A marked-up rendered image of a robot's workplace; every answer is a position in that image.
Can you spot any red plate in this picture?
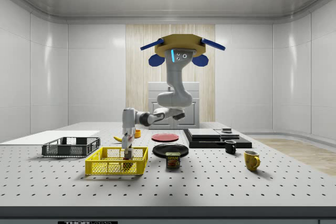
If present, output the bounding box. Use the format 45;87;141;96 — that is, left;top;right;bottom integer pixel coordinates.
151;133;180;143

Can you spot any yellow mug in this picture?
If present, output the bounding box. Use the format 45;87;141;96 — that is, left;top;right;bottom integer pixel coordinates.
244;150;261;172

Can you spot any yellow basket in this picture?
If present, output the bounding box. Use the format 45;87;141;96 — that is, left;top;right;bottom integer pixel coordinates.
85;146;149;176

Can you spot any black plate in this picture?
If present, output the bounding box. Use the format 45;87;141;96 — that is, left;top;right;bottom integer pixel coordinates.
152;143;190;158

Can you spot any black mug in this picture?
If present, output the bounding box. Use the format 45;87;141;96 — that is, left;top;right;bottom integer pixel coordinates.
224;140;237;155

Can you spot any white board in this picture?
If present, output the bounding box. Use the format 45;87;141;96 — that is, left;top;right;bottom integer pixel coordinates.
0;130;101;145

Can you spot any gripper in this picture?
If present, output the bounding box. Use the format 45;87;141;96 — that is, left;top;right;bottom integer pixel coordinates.
121;131;135;159

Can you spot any flat-sided can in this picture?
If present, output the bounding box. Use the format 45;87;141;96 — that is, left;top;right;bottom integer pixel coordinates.
165;152;181;169

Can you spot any dark grey basket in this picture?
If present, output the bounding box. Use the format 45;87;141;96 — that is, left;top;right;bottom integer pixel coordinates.
41;136;101;158

